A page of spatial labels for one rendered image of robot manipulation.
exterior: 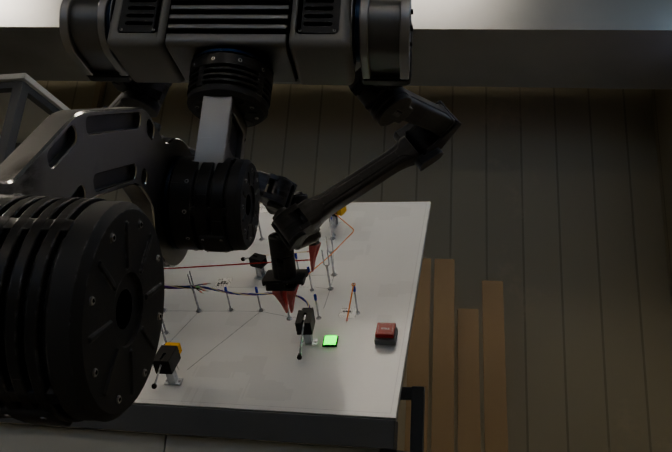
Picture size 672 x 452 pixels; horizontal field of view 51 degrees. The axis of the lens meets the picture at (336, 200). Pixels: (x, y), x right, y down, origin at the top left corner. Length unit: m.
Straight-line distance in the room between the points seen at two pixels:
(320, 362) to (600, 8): 2.20
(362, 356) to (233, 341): 0.38
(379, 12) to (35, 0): 2.89
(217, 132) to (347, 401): 0.91
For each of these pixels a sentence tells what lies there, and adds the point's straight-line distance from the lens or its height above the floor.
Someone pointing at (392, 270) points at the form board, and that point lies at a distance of 2.20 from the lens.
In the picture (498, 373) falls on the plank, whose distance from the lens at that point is 3.53.
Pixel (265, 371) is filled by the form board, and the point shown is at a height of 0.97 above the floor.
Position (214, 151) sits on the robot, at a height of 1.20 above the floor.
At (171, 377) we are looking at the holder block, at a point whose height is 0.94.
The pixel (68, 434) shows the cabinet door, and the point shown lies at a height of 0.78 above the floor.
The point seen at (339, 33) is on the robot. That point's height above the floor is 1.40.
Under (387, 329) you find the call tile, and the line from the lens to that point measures 1.93.
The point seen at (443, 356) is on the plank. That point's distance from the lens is 3.52.
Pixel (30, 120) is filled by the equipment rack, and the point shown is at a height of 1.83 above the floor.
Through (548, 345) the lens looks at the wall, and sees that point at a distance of 3.98.
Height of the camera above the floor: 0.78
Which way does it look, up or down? 20 degrees up
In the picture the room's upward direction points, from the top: 4 degrees clockwise
